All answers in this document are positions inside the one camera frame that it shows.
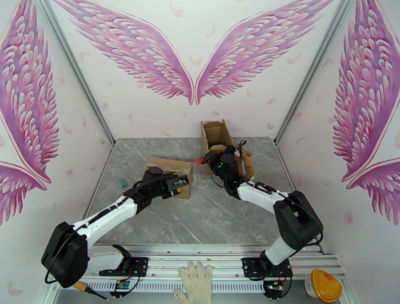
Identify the orange black utility knife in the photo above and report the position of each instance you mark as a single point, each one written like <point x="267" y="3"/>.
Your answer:
<point x="200" y="162"/>

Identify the taped brown cardboard box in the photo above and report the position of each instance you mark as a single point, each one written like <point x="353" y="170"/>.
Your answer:
<point x="165" y="165"/>
<point x="218" y="134"/>

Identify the brown plush toy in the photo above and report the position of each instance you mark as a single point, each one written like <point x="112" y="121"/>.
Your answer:
<point x="249" y="165"/>

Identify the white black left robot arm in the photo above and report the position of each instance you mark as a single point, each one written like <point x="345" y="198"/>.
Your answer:
<point x="103" y="215"/>

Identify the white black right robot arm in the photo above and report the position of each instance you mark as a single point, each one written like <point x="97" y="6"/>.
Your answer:
<point x="297" y="218"/>

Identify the small green connector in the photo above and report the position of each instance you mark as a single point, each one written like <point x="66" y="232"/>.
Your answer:
<point x="122" y="182"/>

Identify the white knitted work glove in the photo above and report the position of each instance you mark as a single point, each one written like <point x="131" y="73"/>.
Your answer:
<point x="195" y="284"/>

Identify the white can yellow lid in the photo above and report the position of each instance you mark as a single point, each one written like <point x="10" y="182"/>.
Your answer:
<point x="325" y="286"/>

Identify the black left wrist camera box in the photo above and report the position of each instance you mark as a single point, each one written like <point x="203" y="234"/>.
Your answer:
<point x="173" y="183"/>

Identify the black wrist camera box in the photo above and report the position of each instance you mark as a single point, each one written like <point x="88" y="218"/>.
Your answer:
<point x="173" y="183"/>
<point x="232" y="150"/>

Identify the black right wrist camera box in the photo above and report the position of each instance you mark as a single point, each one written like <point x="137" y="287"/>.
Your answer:
<point x="232" y="150"/>

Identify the aluminium rail frame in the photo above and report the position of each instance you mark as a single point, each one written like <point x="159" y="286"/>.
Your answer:
<point x="175" y="253"/>

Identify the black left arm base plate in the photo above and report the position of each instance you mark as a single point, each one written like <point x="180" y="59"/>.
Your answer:
<point x="140" y="265"/>

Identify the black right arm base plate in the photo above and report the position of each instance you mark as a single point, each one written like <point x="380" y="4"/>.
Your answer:
<point x="250" y="267"/>

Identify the aluminium frame post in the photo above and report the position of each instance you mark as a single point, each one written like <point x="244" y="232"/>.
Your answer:
<point x="313" y="73"/>
<point x="78" y="73"/>

